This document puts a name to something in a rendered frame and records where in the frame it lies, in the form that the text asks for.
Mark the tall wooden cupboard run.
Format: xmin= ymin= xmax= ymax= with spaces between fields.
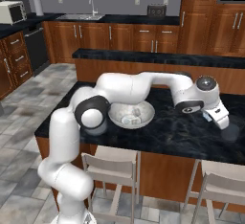
xmin=177 ymin=0 xmax=245 ymax=58

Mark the white microwave oven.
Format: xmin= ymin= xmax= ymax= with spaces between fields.
xmin=0 ymin=0 xmax=29 ymax=26

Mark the steel sink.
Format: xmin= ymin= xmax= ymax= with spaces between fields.
xmin=55 ymin=12 xmax=105 ymax=22

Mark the wooden base cupboard run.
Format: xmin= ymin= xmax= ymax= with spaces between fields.
xmin=41 ymin=14 xmax=181 ymax=64

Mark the beige bar stool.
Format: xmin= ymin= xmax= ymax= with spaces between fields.
xmin=181 ymin=158 xmax=245 ymax=224
xmin=80 ymin=145 xmax=142 ymax=224

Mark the steel tap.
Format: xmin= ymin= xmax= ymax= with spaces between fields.
xmin=88 ymin=0 xmax=99 ymax=17

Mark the grey ice bowl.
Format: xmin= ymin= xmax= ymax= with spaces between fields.
xmin=107 ymin=100 xmax=156 ymax=130

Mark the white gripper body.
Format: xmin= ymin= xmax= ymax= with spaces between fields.
xmin=209 ymin=102 xmax=231 ymax=131

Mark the wooden kitchen island black top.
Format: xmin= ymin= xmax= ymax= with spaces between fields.
xmin=33 ymin=48 xmax=245 ymax=214

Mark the white paper towel roll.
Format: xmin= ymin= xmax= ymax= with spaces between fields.
xmin=33 ymin=0 xmax=45 ymax=17

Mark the black toaster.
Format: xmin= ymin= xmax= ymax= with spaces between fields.
xmin=146 ymin=4 xmax=167 ymax=19

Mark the black dishwasher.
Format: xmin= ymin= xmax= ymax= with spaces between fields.
xmin=23 ymin=26 xmax=51 ymax=73

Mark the wooden drawer cupboard run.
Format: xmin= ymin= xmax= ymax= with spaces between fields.
xmin=0 ymin=13 xmax=34 ymax=101

